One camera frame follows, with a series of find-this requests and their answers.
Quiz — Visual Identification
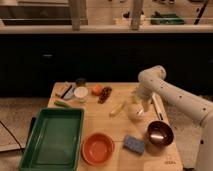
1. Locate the yellow banana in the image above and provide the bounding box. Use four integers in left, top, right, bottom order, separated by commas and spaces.
109, 102, 126, 117

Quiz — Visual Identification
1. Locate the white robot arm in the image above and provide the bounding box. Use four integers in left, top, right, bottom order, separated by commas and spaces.
137, 65, 213, 171

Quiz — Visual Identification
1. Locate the dark maroon bowl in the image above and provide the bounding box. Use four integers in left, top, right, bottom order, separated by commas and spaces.
147, 121, 174, 148

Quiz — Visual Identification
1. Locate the red bowl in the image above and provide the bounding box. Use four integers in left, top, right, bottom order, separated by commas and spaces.
81, 133, 115, 166

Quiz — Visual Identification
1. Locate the long white utensil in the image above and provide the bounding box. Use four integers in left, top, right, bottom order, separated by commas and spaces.
152, 94, 164, 121

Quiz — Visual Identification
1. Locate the dark grape bunch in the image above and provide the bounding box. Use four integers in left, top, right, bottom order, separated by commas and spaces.
98, 87, 112, 104

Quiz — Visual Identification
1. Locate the blue sponge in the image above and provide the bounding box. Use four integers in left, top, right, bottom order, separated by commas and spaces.
123, 135, 145, 155

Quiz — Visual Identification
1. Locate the orange fruit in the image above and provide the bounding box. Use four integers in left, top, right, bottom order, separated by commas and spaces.
92, 85, 102, 96

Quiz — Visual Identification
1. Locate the dark small jar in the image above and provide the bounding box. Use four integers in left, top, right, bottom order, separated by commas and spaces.
75, 78, 86, 87

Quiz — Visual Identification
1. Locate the green object on shelf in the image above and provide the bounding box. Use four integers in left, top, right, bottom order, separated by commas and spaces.
151, 11, 185, 25

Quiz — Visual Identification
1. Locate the green pepper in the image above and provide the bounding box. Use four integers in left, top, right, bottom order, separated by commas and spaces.
54, 101, 71, 108

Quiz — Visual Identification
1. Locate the green plastic tray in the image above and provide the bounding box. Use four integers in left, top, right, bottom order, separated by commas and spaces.
19, 108, 84, 171

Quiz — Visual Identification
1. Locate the gray spatula with black handle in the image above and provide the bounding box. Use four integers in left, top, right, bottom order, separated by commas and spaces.
62, 86, 75, 100

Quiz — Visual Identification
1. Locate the black cable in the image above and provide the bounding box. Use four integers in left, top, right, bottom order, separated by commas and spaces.
0, 120, 25, 152

